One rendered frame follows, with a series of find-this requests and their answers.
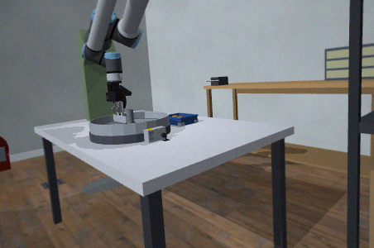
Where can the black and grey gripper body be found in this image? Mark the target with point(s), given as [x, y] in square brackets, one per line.
[113, 96]

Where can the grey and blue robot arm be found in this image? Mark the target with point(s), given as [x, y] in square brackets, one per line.
[125, 31]

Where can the blue crate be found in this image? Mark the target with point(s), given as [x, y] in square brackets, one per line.
[185, 120]

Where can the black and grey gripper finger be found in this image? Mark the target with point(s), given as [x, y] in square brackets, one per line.
[114, 109]
[122, 105]

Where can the grey round turntable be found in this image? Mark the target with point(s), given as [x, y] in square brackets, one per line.
[114, 130]

